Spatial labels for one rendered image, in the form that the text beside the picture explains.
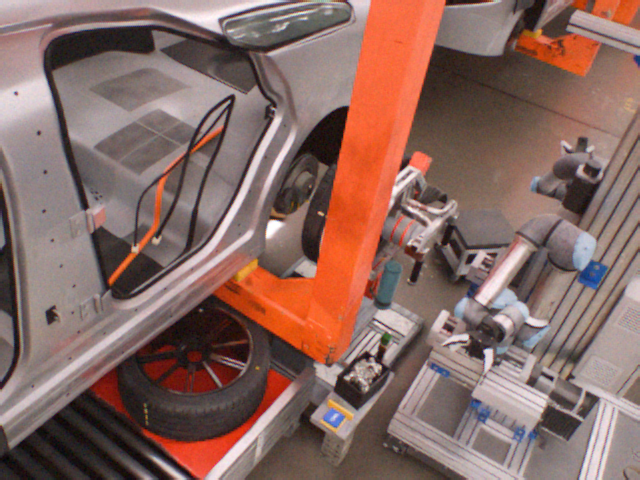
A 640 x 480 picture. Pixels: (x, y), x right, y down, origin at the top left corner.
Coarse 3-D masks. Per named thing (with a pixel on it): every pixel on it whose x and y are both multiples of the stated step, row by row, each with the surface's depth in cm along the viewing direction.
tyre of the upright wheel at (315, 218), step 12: (408, 156) 288; (336, 168) 273; (324, 180) 273; (324, 192) 272; (312, 204) 274; (324, 204) 272; (312, 216) 275; (324, 216) 273; (312, 228) 278; (312, 240) 281; (384, 240) 320; (312, 252) 287
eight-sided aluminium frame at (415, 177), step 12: (408, 168) 283; (396, 180) 274; (408, 180) 276; (420, 180) 291; (396, 192) 268; (420, 192) 304; (408, 204) 312; (408, 216) 315; (384, 252) 315; (396, 252) 316; (372, 264) 306; (384, 264) 308; (372, 276) 300
